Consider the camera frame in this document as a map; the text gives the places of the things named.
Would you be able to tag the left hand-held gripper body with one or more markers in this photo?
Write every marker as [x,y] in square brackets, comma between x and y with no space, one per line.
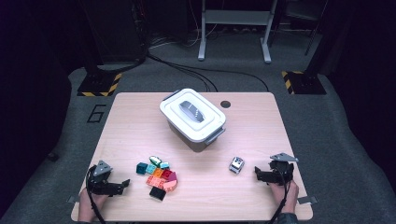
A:
[99,183]

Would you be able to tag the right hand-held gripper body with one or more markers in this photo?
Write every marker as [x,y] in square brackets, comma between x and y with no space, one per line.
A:
[280,175]

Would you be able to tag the dark teal building block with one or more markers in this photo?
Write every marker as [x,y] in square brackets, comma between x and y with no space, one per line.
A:
[141,168]

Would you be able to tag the small white grey toy car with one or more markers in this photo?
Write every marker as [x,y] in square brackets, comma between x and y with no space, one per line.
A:
[236,165]

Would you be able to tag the cyan building block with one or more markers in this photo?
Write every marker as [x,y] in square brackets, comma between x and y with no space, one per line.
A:
[151,169]

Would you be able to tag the salmon building block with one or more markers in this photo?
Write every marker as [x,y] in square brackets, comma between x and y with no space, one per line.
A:
[155,181]

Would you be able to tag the black building block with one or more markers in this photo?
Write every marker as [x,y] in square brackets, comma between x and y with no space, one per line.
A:
[157,193]

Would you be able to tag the red building block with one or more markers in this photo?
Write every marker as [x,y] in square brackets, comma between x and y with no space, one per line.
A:
[166,174]

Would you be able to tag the small light blue building block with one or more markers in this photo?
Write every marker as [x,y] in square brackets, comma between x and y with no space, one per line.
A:
[165,165]

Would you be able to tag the rounded pink building block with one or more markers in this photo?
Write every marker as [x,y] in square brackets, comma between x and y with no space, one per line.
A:
[170,185]

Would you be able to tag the clear brown storage box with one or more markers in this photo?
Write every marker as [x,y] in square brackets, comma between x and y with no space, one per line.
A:
[190,141]

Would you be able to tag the person's right hand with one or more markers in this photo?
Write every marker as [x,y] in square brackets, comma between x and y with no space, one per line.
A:
[288,196]

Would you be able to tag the person's left hand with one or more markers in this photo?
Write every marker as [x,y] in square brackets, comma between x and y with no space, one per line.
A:
[88,205]

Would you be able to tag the dark round table grommet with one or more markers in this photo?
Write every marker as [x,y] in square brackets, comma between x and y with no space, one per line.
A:
[225,104]

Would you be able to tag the black yellow-striped stand base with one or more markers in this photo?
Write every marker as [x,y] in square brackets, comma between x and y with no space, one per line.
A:
[306,84]
[98,85]

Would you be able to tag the white metal stand frame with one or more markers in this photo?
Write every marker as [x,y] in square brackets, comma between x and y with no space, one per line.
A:
[236,17]

